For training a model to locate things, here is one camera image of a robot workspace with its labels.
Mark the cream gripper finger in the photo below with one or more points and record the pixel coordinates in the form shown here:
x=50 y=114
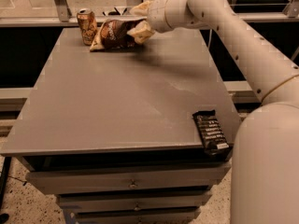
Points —
x=141 y=32
x=141 y=9

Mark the brown chip bag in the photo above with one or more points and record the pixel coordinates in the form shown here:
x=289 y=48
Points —
x=113 y=34

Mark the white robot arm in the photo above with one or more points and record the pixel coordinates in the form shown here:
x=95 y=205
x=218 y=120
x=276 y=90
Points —
x=265 y=162

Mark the orange soda can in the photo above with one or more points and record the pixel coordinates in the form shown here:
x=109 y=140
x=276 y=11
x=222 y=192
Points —
x=87 y=24

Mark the grey drawer cabinet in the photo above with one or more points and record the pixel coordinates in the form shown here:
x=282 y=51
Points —
x=122 y=107

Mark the black snack bar wrapper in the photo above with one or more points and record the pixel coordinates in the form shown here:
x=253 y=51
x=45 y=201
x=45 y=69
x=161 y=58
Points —
x=210 y=132

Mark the grey metal railing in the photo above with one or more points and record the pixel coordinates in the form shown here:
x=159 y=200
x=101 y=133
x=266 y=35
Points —
x=35 y=13

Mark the top grey drawer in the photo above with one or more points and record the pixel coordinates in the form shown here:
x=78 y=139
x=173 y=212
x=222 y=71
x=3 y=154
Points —
x=129 y=178

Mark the grey drawer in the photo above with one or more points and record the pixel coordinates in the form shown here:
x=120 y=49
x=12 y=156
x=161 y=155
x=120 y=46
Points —
x=148 y=216
x=135 y=201
x=129 y=178

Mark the middle grey drawer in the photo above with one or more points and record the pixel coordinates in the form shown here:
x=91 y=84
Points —
x=135 y=201

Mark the bottom grey drawer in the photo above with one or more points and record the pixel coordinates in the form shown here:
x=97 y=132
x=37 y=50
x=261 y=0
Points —
x=148 y=216

